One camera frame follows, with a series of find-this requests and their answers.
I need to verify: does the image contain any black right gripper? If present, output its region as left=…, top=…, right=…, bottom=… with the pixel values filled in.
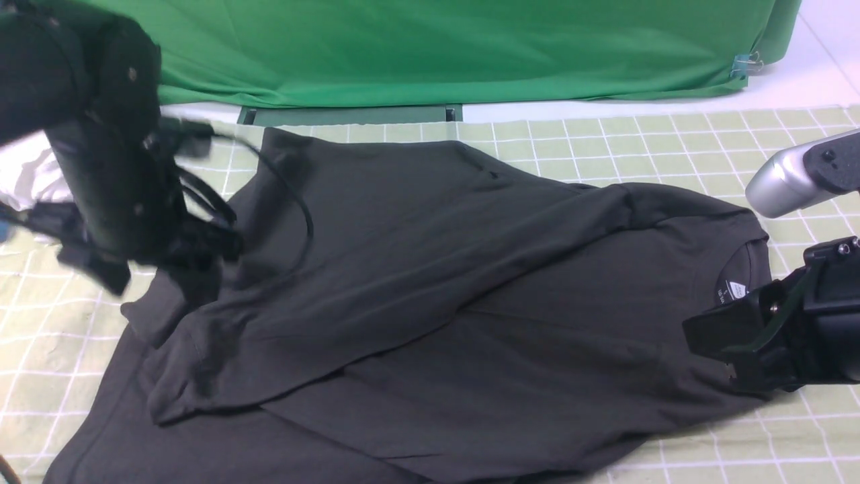
left=682, top=237, right=859, bottom=391

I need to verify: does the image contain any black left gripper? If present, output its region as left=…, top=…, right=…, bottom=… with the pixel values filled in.
left=47, top=117, right=243, bottom=295

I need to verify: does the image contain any dark gray long-sleeve shirt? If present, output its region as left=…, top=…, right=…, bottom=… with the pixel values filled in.
left=45, top=128, right=771, bottom=483

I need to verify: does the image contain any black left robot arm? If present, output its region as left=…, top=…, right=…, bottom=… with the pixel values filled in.
left=1, top=1, right=243, bottom=303

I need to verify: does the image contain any crumpled white cloth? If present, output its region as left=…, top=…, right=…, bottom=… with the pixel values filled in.
left=1, top=132, right=73, bottom=211

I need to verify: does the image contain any blue object at left edge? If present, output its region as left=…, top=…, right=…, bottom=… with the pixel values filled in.
left=0, top=220, right=12, bottom=244

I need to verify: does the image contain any light green checkered table mat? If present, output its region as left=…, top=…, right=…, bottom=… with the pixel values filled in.
left=1, top=106, right=859, bottom=483

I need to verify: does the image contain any green backdrop cloth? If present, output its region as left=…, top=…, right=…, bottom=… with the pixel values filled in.
left=0, top=0, right=802, bottom=110

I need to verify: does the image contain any teal binder clip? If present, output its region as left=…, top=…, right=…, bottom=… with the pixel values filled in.
left=729, top=51, right=765, bottom=79

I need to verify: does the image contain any black left camera cable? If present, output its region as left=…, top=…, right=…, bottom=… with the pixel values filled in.
left=161, top=118, right=315, bottom=270

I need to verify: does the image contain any dark green metal bracket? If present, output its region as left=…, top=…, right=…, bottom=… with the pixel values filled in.
left=239, top=104, right=463, bottom=128

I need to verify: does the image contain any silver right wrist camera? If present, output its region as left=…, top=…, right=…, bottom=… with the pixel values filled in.
left=744, top=129, right=859, bottom=218

